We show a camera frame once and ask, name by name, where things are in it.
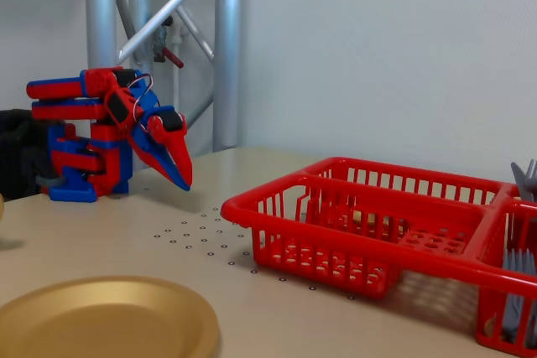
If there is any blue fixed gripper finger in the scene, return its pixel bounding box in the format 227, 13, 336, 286
127, 128, 193, 193

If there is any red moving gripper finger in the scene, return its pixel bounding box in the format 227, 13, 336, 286
144, 113, 194, 187

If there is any blue gripper body black motor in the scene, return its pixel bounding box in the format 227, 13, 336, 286
129, 82, 187, 133

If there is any round gold plastic plate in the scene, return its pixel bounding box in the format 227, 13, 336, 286
0, 275, 222, 358

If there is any black bag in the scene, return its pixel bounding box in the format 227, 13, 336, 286
0, 108, 65, 200

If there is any red plastic dish rack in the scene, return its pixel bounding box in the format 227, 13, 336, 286
220, 156, 537, 358

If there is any grey plastic fork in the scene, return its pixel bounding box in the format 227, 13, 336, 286
510, 158, 537, 203
501, 247, 537, 347

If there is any small gold plastic utensil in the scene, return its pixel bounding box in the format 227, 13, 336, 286
483, 317, 505, 341

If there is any red white black gripper cable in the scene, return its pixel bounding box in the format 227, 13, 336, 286
124, 73, 162, 125

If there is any red-handled metal valve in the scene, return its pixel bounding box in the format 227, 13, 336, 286
152, 16, 185, 70

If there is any silver aluminium truss frame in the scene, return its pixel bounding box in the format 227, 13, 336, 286
85, 0, 245, 153

